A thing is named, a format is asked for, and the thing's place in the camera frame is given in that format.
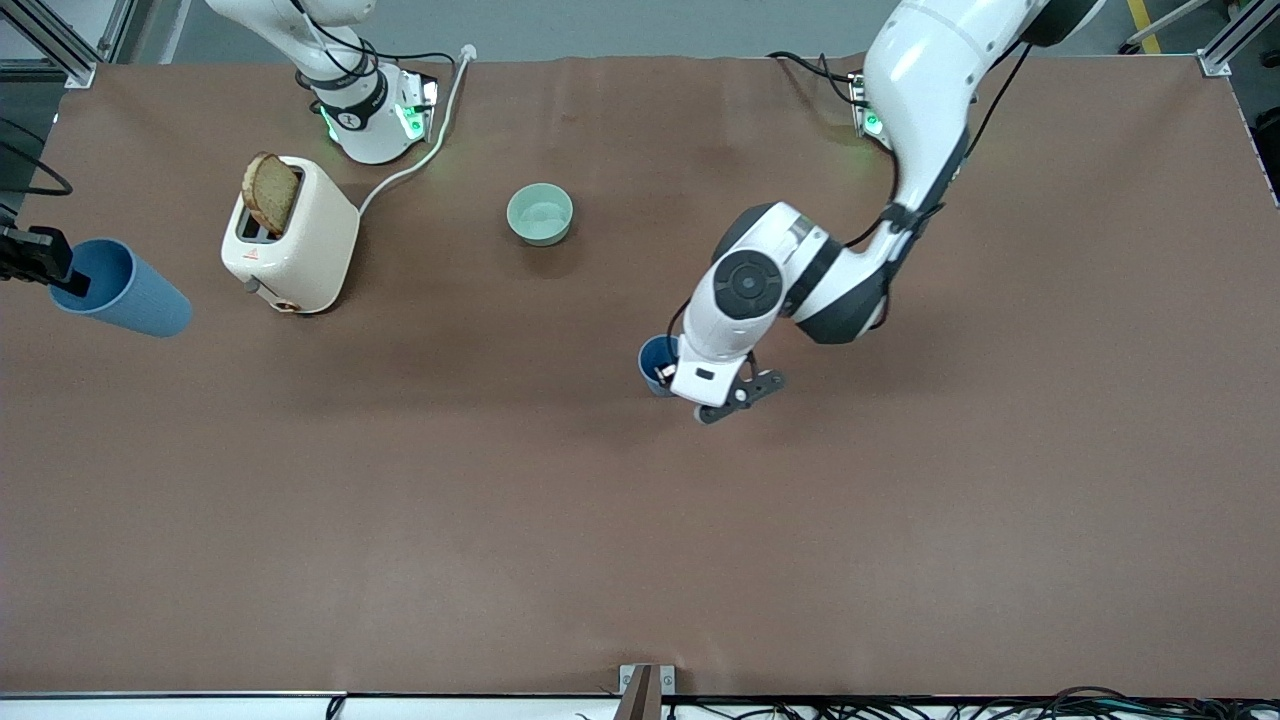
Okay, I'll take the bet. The white toaster power cable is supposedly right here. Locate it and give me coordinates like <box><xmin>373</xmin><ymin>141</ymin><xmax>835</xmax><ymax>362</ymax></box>
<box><xmin>357</xmin><ymin>44</ymin><xmax>477</xmax><ymax>216</ymax></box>

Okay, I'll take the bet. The black left arm base cable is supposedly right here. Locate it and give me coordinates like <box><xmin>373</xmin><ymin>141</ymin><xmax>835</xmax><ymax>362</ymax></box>
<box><xmin>767</xmin><ymin>50</ymin><xmax>873</xmax><ymax>107</ymax></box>

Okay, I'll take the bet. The green bowl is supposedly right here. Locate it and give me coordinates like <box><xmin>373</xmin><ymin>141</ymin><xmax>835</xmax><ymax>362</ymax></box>
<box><xmin>506</xmin><ymin>183</ymin><xmax>575</xmax><ymax>247</ymax></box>

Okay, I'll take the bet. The black cable bundle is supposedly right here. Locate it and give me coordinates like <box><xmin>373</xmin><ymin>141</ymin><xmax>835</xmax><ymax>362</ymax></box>
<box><xmin>575</xmin><ymin>686</ymin><xmax>1280</xmax><ymax>720</ymax></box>

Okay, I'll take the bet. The black right arm base cable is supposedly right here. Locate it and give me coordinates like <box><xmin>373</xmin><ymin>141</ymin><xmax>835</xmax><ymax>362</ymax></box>
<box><xmin>295</xmin><ymin>0</ymin><xmax>457</xmax><ymax>116</ymax></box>

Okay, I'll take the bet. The cream white toaster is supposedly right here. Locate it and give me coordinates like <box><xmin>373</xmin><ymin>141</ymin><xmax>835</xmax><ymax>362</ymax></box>
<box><xmin>220</xmin><ymin>155</ymin><xmax>361</xmax><ymax>316</ymax></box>

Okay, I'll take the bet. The metal table bracket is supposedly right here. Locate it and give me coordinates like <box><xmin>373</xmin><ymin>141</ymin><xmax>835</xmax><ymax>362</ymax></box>
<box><xmin>619</xmin><ymin>664</ymin><xmax>676</xmax><ymax>720</ymax></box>

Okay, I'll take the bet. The black arm base cable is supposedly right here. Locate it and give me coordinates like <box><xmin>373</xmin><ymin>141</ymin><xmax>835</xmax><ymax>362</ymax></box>
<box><xmin>295</xmin><ymin>0</ymin><xmax>457</xmax><ymax>116</ymax></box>
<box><xmin>767</xmin><ymin>50</ymin><xmax>873</xmax><ymax>107</ymax></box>

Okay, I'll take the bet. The blue plastic cup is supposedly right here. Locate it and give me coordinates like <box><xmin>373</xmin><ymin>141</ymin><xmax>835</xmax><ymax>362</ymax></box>
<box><xmin>638</xmin><ymin>335</ymin><xmax>685</xmax><ymax>399</ymax></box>
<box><xmin>48</xmin><ymin>237</ymin><xmax>193</xmax><ymax>338</ymax></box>

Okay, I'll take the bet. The brown table cover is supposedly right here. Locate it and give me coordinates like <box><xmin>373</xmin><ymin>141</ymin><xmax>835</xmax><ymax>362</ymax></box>
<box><xmin>0</xmin><ymin>52</ymin><xmax>1280</xmax><ymax>698</ymax></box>

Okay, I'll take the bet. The aluminium frame profile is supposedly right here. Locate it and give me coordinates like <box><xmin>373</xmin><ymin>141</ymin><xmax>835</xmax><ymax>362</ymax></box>
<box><xmin>0</xmin><ymin>0</ymin><xmax>136</xmax><ymax>89</ymax></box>
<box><xmin>1198</xmin><ymin>0</ymin><xmax>1280</xmax><ymax>79</ymax></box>

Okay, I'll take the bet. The brown bread slice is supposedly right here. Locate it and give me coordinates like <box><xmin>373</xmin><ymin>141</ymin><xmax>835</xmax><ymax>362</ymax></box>
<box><xmin>241</xmin><ymin>151</ymin><xmax>301</xmax><ymax>237</ymax></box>

